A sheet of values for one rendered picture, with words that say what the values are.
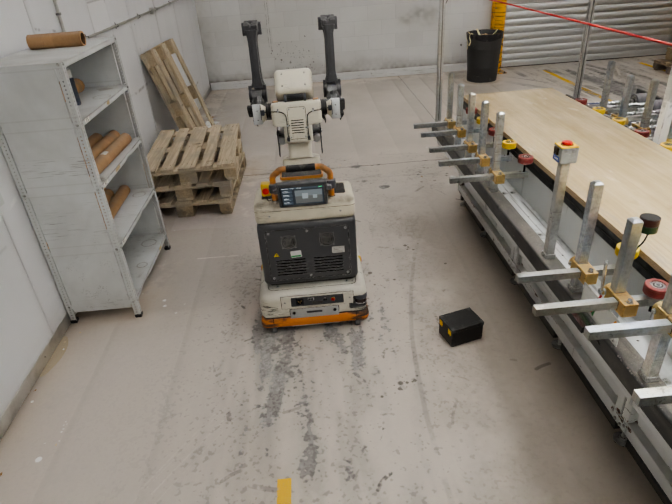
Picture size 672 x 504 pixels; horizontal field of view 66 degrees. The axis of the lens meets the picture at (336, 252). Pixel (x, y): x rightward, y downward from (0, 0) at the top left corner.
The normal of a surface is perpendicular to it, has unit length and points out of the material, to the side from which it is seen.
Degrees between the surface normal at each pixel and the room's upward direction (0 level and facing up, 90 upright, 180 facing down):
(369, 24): 90
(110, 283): 90
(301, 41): 90
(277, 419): 0
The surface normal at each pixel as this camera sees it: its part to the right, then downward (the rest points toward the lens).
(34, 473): -0.06, -0.86
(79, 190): 0.07, 0.50
